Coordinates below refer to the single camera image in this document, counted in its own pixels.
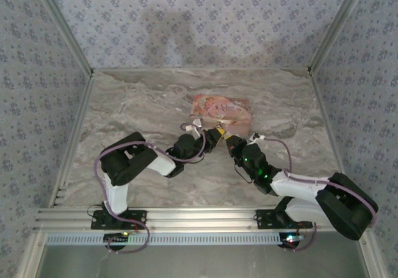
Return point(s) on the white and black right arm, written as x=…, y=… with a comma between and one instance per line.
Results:
x=345, y=206

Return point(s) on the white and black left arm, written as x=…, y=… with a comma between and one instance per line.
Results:
x=119, y=194

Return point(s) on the pink printed tin box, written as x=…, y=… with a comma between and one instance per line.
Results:
x=230, y=110

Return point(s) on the black controller board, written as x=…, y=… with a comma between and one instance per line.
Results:
x=290, y=239
x=115, y=238

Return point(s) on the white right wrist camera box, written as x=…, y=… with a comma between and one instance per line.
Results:
x=257, y=137

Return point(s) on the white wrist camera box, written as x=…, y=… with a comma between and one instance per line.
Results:
x=257, y=137
x=196, y=122

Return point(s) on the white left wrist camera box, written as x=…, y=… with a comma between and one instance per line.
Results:
x=196, y=122

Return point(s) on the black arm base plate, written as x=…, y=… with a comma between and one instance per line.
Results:
x=267, y=219
x=99, y=220

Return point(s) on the aluminium table edge rail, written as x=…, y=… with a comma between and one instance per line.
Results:
x=199, y=69
x=74, y=135

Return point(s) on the wide aluminium base rail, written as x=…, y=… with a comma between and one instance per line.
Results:
x=199, y=219

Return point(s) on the aluminium frame post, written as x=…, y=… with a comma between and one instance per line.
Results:
x=339, y=26
x=31, y=256
x=374, y=256
x=62, y=26

